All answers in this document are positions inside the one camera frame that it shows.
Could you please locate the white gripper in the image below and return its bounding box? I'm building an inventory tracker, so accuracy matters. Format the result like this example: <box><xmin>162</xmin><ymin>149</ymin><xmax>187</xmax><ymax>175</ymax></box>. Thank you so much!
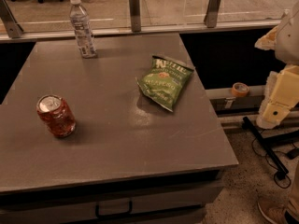
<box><xmin>254</xmin><ymin>2</ymin><xmax>299</xmax><ymax>129</ymax></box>

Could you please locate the clear plastic water bottle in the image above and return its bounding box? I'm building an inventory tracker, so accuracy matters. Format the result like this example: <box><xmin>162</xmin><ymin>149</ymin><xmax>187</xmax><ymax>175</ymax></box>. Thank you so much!
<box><xmin>70</xmin><ymin>0</ymin><xmax>97</xmax><ymax>58</ymax></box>

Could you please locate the red coke can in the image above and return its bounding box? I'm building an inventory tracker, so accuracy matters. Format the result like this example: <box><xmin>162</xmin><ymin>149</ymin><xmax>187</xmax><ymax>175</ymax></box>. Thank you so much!
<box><xmin>36</xmin><ymin>95</ymin><xmax>76</xmax><ymax>138</ymax></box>

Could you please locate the orange tape roll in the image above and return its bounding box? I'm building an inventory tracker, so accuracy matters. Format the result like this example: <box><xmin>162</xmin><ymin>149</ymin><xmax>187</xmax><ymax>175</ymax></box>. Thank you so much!
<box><xmin>231</xmin><ymin>82</ymin><xmax>249</xmax><ymax>97</ymax></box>

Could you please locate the black floor stand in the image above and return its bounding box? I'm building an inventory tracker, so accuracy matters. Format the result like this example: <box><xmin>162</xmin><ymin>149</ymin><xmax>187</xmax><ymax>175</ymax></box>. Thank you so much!
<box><xmin>242</xmin><ymin>117</ymin><xmax>299</xmax><ymax>180</ymax></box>

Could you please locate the green Kettle chips bag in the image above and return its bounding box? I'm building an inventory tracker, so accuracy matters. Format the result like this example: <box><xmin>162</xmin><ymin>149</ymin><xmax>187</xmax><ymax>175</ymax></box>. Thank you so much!
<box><xmin>136</xmin><ymin>55</ymin><xmax>194</xmax><ymax>112</ymax></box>

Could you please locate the brown shoe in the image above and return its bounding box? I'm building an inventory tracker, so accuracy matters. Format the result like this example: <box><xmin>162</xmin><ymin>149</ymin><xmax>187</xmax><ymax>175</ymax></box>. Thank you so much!
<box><xmin>257</xmin><ymin>198</ymin><xmax>299</xmax><ymax>224</ymax></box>

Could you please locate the grey cabinet drawer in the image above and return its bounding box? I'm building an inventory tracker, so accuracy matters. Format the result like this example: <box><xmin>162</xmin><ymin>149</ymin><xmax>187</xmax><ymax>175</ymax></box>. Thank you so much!
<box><xmin>0</xmin><ymin>180</ymin><xmax>223</xmax><ymax>224</ymax></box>

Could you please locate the black floor cable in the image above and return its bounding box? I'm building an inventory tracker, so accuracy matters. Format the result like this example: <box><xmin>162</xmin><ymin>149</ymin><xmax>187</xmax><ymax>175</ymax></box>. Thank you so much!
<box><xmin>250</xmin><ymin>133</ymin><xmax>299</xmax><ymax>189</ymax></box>

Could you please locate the grey metal post right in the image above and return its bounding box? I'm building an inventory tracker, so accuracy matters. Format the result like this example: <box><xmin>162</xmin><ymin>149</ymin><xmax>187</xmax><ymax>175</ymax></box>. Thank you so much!
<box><xmin>204</xmin><ymin>0</ymin><xmax>221</xmax><ymax>28</ymax></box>

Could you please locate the grey metal post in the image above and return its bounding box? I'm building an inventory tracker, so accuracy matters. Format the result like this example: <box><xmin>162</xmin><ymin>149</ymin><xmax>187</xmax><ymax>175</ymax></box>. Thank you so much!
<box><xmin>129</xmin><ymin>0</ymin><xmax>141</xmax><ymax>33</ymax></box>
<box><xmin>0</xmin><ymin>0</ymin><xmax>23</xmax><ymax>38</ymax></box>
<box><xmin>204</xmin><ymin>0</ymin><xmax>221</xmax><ymax>28</ymax></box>

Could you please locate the grey metal post middle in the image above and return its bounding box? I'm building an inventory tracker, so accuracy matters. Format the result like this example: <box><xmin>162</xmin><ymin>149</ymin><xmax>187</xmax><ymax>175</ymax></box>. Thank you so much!
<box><xmin>129</xmin><ymin>0</ymin><xmax>141</xmax><ymax>33</ymax></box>

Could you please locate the black drawer handle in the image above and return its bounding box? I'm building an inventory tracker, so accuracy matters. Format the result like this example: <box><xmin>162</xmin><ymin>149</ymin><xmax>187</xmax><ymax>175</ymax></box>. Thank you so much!
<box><xmin>94</xmin><ymin>201</ymin><xmax>133</xmax><ymax>219</ymax></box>

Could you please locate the grey metal post left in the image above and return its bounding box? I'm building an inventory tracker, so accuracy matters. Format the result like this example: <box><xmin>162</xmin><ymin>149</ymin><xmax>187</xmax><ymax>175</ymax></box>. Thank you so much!
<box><xmin>0</xmin><ymin>0</ymin><xmax>23</xmax><ymax>38</ymax></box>

